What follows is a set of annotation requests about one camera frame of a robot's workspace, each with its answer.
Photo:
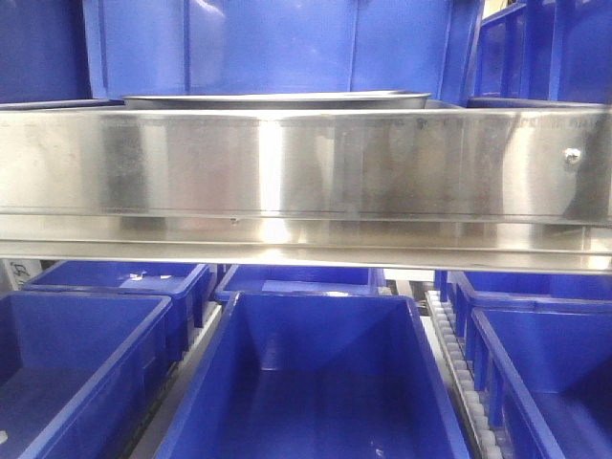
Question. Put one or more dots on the blue bin back right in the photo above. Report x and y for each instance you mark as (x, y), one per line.
(467, 290)

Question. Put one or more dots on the blue bin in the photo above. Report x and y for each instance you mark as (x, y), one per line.
(188, 285)
(467, 290)
(255, 47)
(52, 51)
(550, 51)
(288, 279)
(547, 374)
(78, 371)
(316, 376)

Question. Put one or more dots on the blue bin lower right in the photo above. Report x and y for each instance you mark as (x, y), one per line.
(547, 374)

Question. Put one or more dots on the roller track left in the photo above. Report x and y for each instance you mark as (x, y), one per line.
(157, 420)

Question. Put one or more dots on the blue bin lower centre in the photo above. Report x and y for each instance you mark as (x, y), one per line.
(316, 376)

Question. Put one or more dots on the blue bin upper right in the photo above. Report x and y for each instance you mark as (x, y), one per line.
(550, 51)

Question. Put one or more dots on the blue bin upper left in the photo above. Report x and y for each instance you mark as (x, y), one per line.
(52, 51)

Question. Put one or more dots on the stainless steel shelf rail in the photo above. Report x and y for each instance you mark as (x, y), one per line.
(480, 189)

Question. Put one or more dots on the blue bin back centre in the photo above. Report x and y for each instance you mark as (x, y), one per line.
(288, 279)

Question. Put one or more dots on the roller track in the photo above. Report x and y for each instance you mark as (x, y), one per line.
(481, 438)
(157, 420)

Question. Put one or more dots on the blue bin back left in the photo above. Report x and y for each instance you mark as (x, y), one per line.
(188, 285)

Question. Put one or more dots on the blue bin upper centre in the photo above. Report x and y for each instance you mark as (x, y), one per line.
(255, 47)

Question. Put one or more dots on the roller track right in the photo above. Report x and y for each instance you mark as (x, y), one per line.
(481, 438)

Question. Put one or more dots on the blue bin lower left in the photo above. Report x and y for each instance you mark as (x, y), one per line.
(78, 371)

